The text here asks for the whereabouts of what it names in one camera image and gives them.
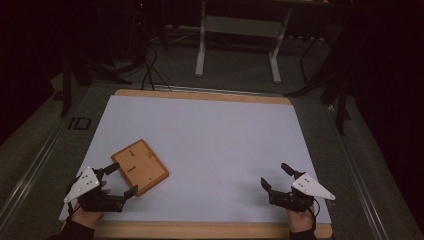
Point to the person's right hand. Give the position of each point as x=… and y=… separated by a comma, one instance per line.
x=300, y=221

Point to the wooden board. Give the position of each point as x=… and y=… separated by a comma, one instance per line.
x=146, y=168

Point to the white metal desk frame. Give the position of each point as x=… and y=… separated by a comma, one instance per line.
x=240, y=28

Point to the wooden table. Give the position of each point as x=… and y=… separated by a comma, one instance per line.
x=200, y=230

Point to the dark metal pin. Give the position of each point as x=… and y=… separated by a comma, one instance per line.
x=131, y=169

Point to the metal floor rail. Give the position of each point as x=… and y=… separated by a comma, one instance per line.
x=360, y=173
x=30, y=173

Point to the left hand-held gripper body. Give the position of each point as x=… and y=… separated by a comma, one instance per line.
x=100, y=202

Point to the person's left hand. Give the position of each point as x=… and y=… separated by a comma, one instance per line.
x=86, y=218

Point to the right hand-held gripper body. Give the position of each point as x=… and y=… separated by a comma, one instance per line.
x=300, y=200

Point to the black metal stand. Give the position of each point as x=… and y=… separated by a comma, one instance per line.
x=340, y=100
x=66, y=90

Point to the white table mat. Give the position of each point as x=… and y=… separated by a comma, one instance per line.
x=213, y=150

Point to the black floor bracket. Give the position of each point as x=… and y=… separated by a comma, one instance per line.
x=80, y=123

